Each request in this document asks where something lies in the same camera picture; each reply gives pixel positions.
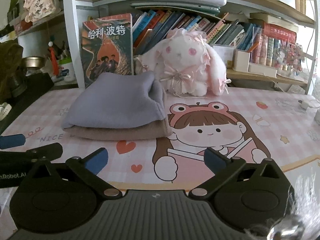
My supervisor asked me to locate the olive brown garment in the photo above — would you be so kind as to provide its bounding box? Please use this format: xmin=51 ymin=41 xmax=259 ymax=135
xmin=0 ymin=40 xmax=23 ymax=103

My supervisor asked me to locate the white pen holder box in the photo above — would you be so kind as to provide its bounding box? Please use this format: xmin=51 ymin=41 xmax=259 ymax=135
xmin=233 ymin=49 xmax=251 ymax=73

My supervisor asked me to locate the red box on shelf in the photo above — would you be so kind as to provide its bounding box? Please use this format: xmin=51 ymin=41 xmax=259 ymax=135
xmin=261 ymin=22 xmax=297 ymax=44

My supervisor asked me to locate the purple and brown sweater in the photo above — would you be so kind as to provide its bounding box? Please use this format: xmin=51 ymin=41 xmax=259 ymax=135
xmin=61 ymin=72 xmax=172 ymax=141

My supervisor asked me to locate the row of books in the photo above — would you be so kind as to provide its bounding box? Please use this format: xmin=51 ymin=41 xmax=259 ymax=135
xmin=133 ymin=10 xmax=298 ymax=61

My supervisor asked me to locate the brass bowl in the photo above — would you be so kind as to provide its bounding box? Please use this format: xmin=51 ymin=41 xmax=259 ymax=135
xmin=21 ymin=56 xmax=46 ymax=69

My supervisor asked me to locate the pink checkered cartoon desk mat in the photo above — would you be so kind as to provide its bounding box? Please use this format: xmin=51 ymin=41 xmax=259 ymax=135
xmin=4 ymin=88 xmax=319 ymax=190

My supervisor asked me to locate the Harry Potter book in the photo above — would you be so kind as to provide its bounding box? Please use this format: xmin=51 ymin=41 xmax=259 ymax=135
xmin=81 ymin=13 xmax=133 ymax=88

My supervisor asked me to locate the pink white plush bunny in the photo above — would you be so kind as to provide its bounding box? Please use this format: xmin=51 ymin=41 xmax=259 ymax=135
xmin=134 ymin=28 xmax=231 ymax=97

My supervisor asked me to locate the fluffy white sleeve trim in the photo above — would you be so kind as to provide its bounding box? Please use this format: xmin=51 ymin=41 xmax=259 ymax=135
xmin=245 ymin=172 xmax=320 ymax=240

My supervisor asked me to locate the white cup with pens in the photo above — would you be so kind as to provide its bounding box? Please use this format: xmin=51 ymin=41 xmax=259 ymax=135
xmin=59 ymin=57 xmax=76 ymax=82

